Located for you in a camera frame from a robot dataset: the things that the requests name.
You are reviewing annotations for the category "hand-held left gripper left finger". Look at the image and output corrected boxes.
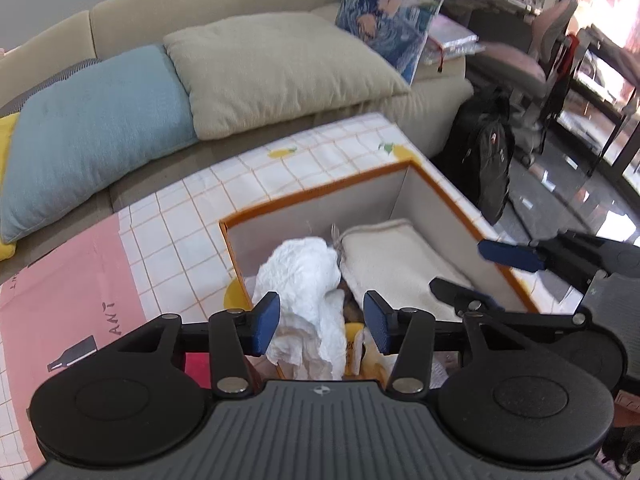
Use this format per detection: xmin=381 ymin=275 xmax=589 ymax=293
xmin=117 ymin=291 xmax=282 ymax=395

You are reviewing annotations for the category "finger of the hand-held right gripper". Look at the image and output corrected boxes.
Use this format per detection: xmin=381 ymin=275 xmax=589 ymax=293
xmin=477 ymin=230 xmax=640 ymax=292
xmin=429 ymin=277 xmax=592 ymax=330

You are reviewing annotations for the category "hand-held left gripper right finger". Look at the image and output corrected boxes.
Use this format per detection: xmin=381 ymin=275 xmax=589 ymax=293
xmin=363 ymin=290 xmax=521 ymax=395

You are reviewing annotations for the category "yellow packet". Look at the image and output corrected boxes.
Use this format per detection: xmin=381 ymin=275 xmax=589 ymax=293
xmin=344 ymin=322 xmax=388 ymax=378

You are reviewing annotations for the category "white cloth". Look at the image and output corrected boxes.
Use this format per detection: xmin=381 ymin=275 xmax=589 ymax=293
xmin=251 ymin=236 xmax=347 ymax=382

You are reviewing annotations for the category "beige towel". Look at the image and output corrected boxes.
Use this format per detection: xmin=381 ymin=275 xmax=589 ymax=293
xmin=336 ymin=217 xmax=476 ymax=313

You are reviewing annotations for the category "orange-rimmed white cardboard box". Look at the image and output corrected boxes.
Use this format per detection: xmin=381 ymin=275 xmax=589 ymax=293
xmin=218 ymin=159 xmax=538 ymax=386

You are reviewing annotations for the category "red cloth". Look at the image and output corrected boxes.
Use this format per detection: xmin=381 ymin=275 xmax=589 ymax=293
xmin=184 ymin=352 xmax=213 ymax=390

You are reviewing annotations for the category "black backpack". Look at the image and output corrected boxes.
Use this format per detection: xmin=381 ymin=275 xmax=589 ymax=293
xmin=436 ymin=91 xmax=517 ymax=227

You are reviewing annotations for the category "lemon print checkered cloth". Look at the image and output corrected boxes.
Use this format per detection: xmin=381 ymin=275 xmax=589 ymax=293
xmin=0 ymin=111 xmax=583 ymax=463

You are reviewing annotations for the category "pink office chair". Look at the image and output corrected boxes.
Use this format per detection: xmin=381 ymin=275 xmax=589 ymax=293
xmin=469 ymin=0 xmax=582 ymax=167

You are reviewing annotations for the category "pink printed mat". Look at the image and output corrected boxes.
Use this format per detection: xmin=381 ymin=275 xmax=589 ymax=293
xmin=0 ymin=212 xmax=153 ymax=467

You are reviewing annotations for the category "beige pillow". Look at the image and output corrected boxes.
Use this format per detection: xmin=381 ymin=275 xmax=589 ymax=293
xmin=162 ymin=11 xmax=414 ymax=142

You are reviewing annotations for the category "light blue pillow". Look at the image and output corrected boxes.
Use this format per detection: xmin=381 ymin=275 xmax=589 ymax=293
xmin=0 ymin=44 xmax=199 ymax=246

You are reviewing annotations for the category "patterned blue cushion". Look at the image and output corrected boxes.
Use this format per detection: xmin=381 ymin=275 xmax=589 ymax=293
xmin=333 ymin=0 xmax=457 ymax=87

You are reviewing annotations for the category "yellow pillow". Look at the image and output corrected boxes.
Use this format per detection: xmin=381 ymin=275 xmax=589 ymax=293
xmin=0 ymin=111 xmax=22 ymax=262

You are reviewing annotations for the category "beige sofa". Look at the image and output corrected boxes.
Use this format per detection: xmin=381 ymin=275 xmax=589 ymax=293
xmin=0 ymin=0 xmax=476 ymax=273

